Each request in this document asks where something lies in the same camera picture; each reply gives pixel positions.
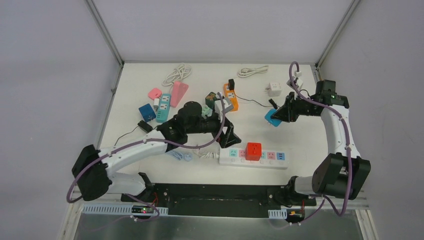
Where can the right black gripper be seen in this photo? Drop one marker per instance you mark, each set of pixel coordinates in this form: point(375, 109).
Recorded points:
point(288, 112)

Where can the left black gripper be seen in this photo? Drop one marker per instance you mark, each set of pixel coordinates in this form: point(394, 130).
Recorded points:
point(220, 127)

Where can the blue folding plug adapter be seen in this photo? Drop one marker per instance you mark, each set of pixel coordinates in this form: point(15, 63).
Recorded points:
point(272, 121)

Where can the white tiger cube adapter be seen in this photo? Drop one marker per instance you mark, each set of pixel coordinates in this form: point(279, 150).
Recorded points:
point(274, 89)

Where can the red cube socket adapter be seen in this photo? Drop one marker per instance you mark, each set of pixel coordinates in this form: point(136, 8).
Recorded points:
point(253, 151)

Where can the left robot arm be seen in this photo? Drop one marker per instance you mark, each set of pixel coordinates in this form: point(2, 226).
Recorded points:
point(97, 171)

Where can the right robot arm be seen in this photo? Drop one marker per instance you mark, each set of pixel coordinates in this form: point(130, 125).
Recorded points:
point(343, 171)

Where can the light green plug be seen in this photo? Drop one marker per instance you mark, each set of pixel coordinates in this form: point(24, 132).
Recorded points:
point(206, 111)

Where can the black plug adapter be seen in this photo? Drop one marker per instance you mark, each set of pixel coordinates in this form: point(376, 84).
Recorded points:
point(231, 84)

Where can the small white plug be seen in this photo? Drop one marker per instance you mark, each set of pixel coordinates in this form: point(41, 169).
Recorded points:
point(156, 103)

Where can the dark green cube adapter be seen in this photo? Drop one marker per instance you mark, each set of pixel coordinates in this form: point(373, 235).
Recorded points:
point(210, 99)

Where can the orange power strip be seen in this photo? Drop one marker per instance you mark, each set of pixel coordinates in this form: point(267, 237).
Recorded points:
point(230, 94)

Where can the light blue power strip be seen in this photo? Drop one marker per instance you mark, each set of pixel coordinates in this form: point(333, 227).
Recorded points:
point(189, 156)

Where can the pink wedge power strip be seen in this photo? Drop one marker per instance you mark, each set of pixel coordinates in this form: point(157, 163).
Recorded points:
point(178, 91)

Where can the teal power strip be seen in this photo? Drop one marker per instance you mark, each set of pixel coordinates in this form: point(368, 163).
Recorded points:
point(163, 108)

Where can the dark blue cube adapter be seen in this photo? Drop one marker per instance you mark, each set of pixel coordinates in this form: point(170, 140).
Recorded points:
point(147, 112)

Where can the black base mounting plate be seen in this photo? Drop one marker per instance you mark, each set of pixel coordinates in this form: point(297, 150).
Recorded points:
point(214, 200)

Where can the pink square adapter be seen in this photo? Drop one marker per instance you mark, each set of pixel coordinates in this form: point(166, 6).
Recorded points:
point(155, 93)

